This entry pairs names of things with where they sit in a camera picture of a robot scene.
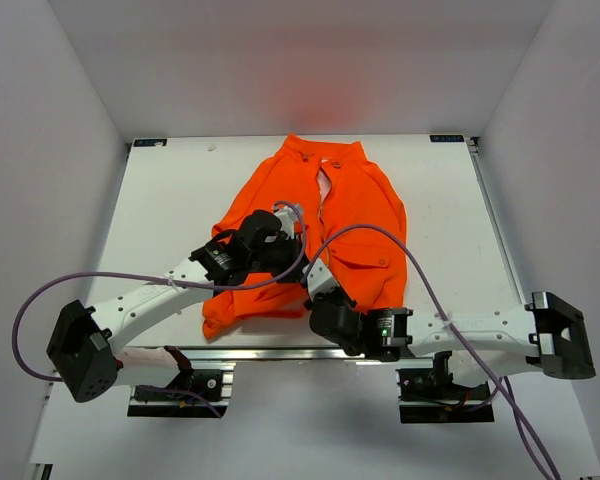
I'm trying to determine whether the orange jacket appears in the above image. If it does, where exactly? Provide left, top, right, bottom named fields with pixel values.
left=211, top=135, right=408, bottom=312

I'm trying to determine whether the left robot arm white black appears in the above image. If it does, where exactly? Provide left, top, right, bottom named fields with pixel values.
left=47, top=202, right=308, bottom=403

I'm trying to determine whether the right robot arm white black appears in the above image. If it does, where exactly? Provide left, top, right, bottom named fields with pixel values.
left=308, top=287, right=596, bottom=399

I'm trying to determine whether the left blue table label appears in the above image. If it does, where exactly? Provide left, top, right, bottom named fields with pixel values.
left=132, top=138, right=168, bottom=148

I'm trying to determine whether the blue table label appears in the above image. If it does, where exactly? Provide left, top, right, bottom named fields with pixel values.
left=429, top=134, right=465, bottom=143
left=132, top=138, right=168, bottom=148

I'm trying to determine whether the right blue table label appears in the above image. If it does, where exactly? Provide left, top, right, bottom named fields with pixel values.
left=429, top=134, right=465, bottom=143

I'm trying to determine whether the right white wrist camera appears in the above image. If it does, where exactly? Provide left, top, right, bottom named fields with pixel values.
left=303, top=258, right=340, bottom=300

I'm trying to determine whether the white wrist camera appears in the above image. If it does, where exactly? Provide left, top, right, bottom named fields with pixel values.
left=303, top=258, right=340, bottom=300
left=273, top=201, right=303, bottom=238

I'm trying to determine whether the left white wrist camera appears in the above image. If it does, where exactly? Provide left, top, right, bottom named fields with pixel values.
left=273, top=201, right=303, bottom=238

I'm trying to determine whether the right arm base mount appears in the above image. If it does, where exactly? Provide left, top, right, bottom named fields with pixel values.
left=397, top=351, right=495, bottom=425

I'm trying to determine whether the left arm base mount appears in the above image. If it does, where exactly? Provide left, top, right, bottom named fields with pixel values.
left=119, top=346, right=235, bottom=419

